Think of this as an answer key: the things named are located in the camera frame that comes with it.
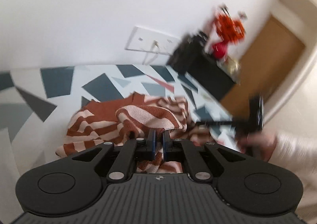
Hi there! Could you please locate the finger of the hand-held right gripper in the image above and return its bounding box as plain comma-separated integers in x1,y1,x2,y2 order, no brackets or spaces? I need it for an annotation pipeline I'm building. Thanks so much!
195,120,238,128

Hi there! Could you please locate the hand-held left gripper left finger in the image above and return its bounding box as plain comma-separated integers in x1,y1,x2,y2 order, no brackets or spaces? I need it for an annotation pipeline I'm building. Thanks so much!
66,129,157,182

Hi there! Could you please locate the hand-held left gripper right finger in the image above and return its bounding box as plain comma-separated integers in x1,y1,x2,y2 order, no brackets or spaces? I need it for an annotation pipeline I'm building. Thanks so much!
162,130,251,182

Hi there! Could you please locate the brown pink striped sweater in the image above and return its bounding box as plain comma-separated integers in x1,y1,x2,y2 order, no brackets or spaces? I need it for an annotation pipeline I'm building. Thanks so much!
55,92,218,174

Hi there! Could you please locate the person's right hand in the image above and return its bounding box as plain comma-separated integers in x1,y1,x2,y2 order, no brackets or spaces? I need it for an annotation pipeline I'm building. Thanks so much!
238,131,277,162

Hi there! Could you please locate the black cabinet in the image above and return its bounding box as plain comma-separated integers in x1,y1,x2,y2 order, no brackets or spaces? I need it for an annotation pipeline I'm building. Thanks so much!
188,52,236,102

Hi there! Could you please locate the beige cup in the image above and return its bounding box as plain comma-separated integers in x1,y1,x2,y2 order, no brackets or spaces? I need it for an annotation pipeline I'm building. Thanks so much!
222,56,243,77

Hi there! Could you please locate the wooden door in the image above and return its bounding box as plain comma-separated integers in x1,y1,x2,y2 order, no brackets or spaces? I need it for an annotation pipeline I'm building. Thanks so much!
219,15,306,118

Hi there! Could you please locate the red vase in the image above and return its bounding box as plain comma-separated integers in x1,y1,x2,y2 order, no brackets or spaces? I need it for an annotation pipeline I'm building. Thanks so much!
212,41,229,61

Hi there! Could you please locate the black water bottle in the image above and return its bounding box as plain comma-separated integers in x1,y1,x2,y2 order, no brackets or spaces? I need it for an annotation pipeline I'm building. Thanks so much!
165,30,209,75

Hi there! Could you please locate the geometric printed sheet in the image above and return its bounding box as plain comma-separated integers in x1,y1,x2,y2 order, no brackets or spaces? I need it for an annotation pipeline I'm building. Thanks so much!
0,64,238,182

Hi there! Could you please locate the white cable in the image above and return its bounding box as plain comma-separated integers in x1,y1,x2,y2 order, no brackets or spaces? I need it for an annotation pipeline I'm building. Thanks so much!
143,42,159,65

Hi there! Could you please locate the white power wall socket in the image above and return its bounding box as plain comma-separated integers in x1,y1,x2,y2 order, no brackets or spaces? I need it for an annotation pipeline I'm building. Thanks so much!
162,35,180,57

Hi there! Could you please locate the white network wall socket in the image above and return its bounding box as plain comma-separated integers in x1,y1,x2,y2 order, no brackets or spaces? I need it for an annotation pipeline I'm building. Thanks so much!
146,32,165,54

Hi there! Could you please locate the white coaxial wall socket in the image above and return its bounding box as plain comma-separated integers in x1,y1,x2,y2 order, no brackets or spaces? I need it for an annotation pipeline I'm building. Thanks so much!
125,26,149,52

